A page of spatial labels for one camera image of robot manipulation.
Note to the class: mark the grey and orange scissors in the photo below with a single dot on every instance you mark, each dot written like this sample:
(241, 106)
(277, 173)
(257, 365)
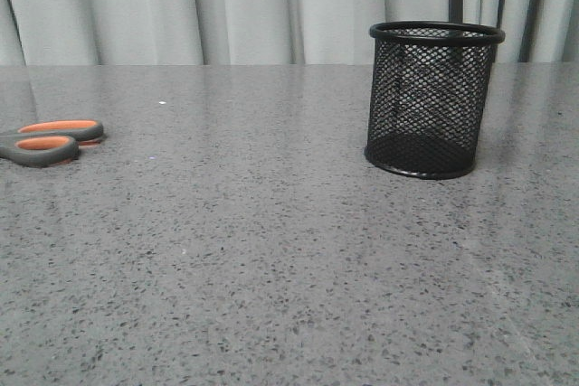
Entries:
(49, 143)

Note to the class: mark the grey pleated curtain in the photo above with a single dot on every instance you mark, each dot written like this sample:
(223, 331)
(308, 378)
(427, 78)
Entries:
(158, 32)

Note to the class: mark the black wire mesh pen cup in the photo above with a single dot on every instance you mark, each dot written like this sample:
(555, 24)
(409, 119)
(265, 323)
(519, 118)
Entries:
(429, 88)

